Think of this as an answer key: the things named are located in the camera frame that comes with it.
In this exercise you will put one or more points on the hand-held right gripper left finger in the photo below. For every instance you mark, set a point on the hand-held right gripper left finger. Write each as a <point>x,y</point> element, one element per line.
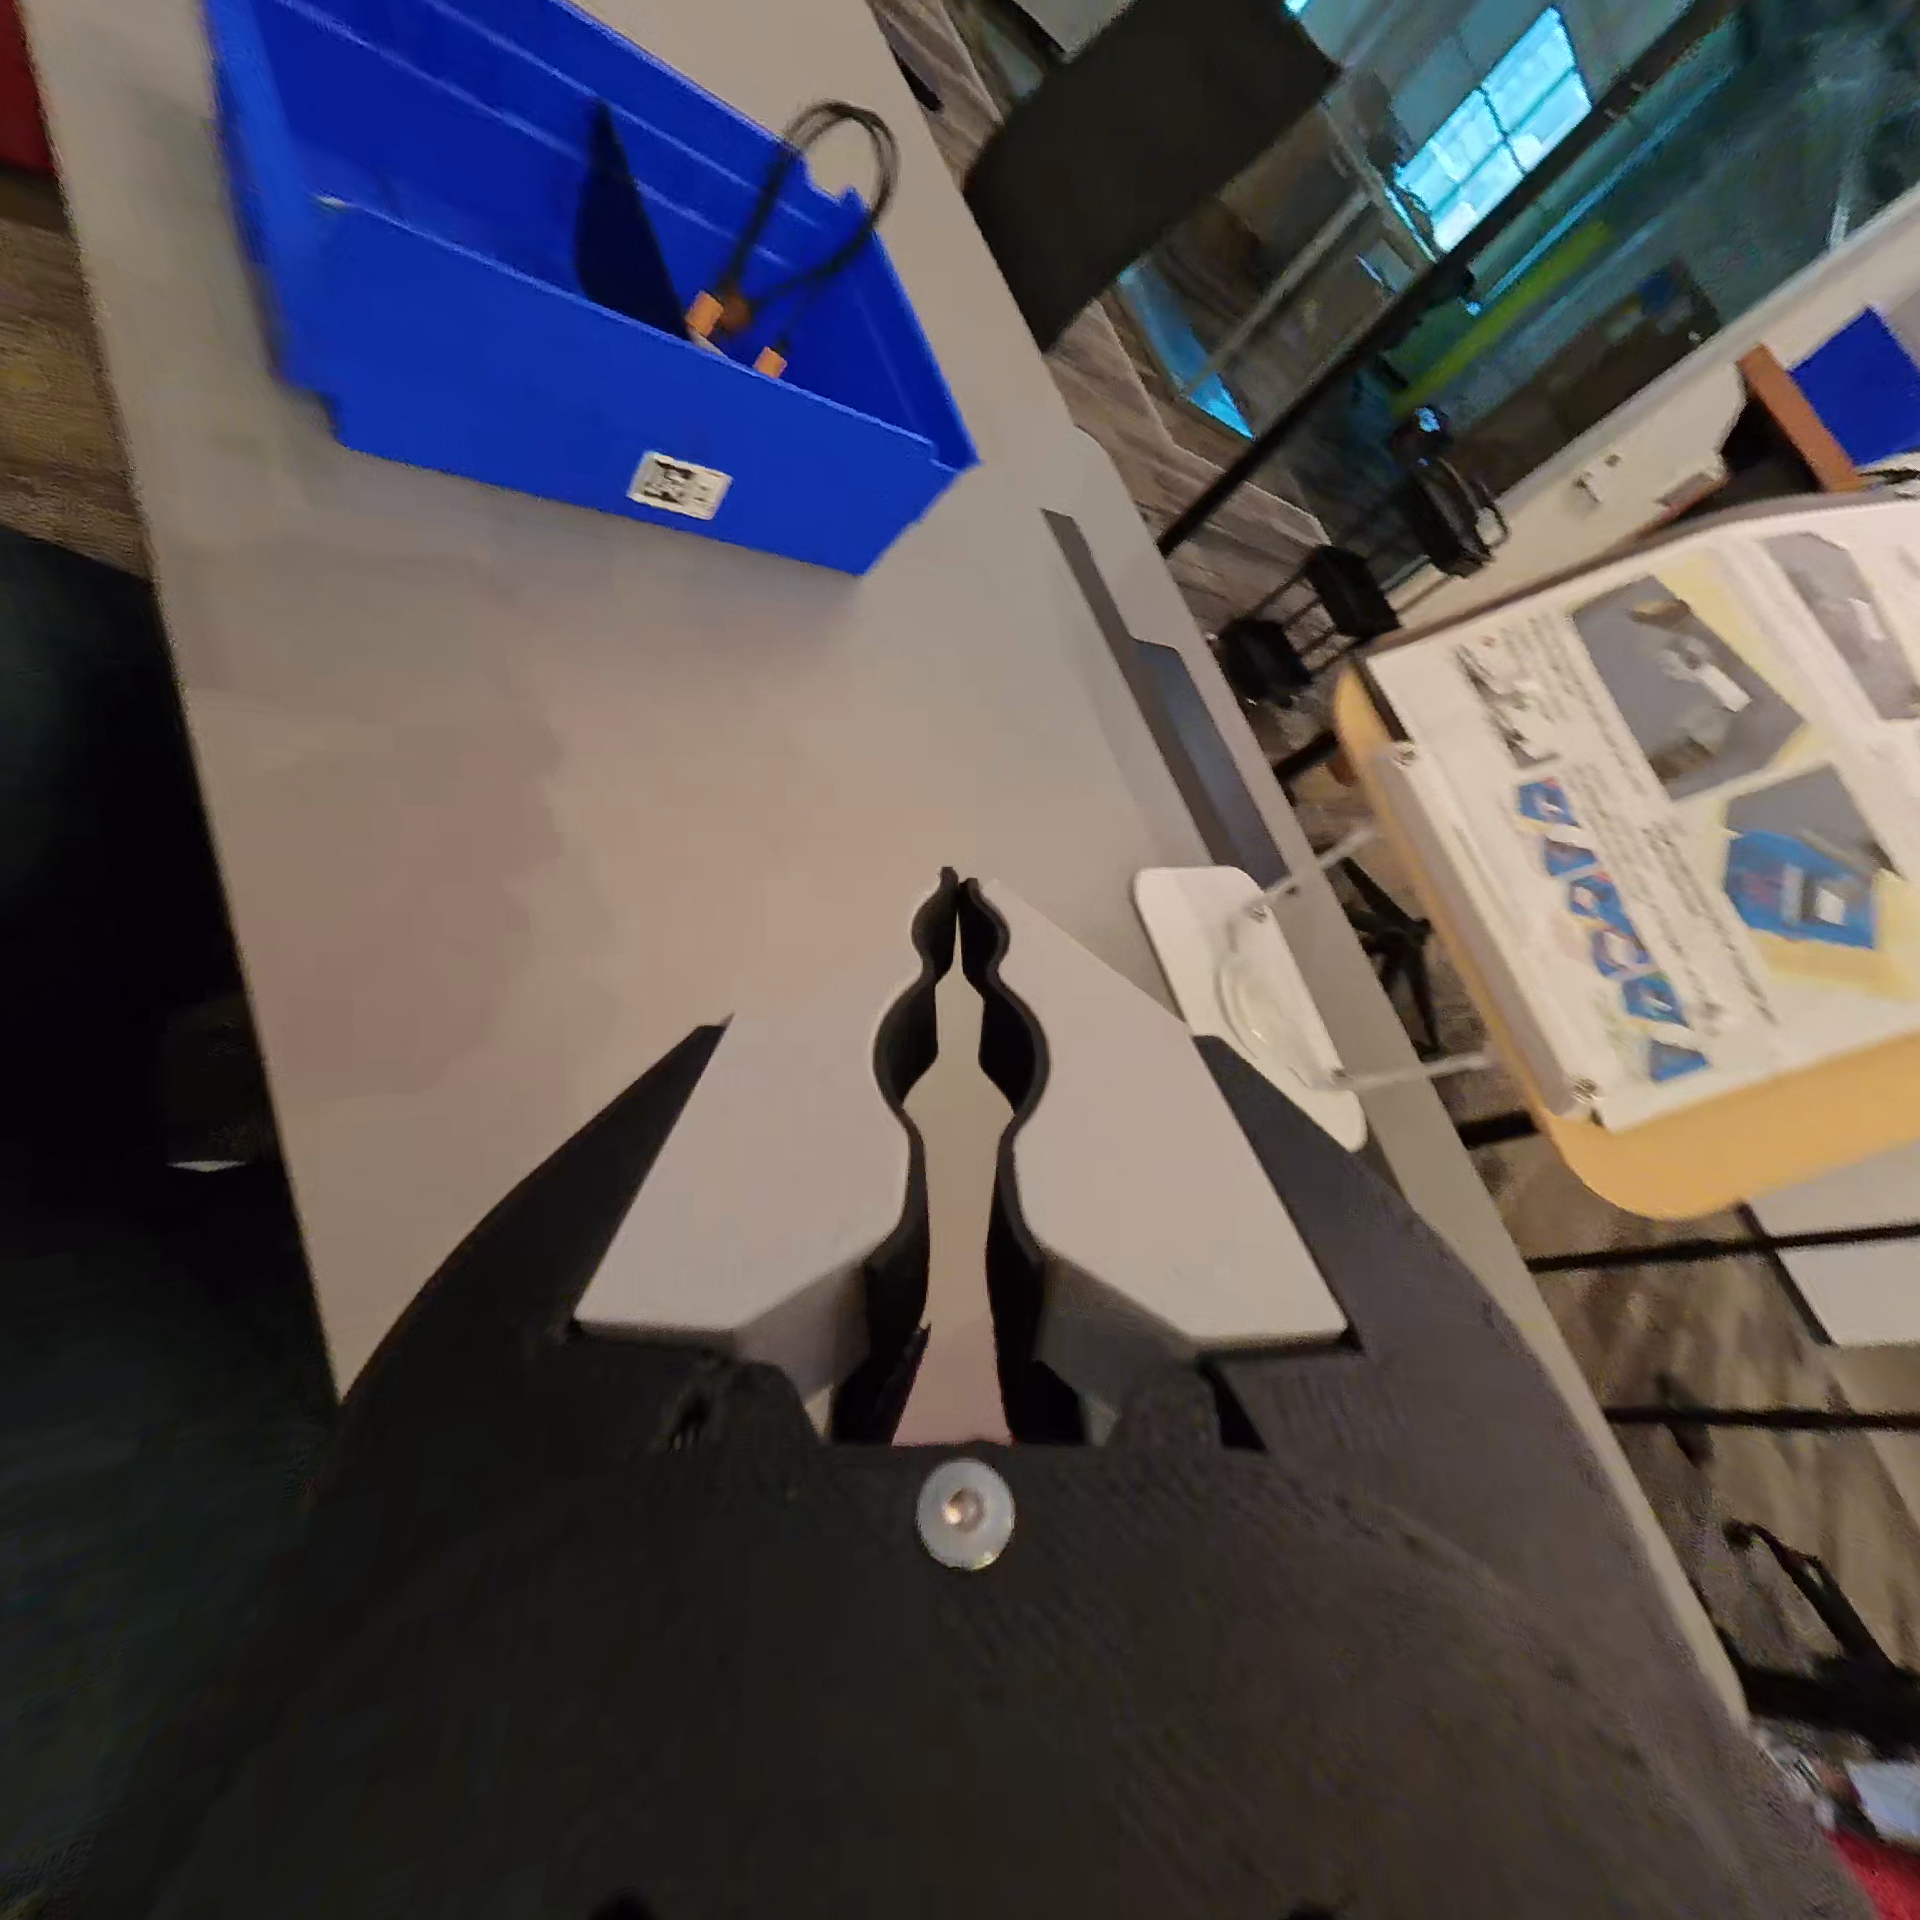
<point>751,1188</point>

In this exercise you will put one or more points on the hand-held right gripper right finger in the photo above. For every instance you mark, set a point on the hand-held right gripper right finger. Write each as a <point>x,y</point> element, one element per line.
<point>1172,1188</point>

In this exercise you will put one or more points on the blue plastic bin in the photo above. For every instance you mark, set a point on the blue plastic bin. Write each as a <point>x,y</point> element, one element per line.
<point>451,363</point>

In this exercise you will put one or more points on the white stand base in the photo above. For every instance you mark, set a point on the white stand base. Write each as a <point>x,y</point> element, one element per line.
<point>1200,932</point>

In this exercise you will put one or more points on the wooden display board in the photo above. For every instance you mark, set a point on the wooden display board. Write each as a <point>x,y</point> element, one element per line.
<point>1741,1155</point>

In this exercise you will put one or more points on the black utility cart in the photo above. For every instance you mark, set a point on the black utility cart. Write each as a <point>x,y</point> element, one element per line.
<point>1352,586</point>

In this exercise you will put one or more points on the printed instruction sheet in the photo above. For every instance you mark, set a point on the printed instruction sheet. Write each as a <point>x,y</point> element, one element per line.
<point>1680,812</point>

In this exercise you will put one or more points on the person's dark trouser leg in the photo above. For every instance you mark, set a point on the person's dark trouser leg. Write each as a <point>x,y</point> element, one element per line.
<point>123,1353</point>

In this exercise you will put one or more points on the black light stand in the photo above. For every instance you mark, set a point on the black light stand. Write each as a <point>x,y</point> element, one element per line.
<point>1801,1593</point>

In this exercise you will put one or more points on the black office chair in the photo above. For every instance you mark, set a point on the black office chair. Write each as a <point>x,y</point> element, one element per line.
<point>1142,135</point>

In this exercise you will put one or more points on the blue sign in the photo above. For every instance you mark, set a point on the blue sign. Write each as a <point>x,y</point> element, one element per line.
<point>1868,385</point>

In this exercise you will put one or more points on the black metal post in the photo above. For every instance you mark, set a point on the black metal post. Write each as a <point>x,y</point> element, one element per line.
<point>1411,333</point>

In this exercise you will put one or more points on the wooden post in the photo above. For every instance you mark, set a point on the wooden post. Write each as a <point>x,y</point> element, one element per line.
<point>1776,405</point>

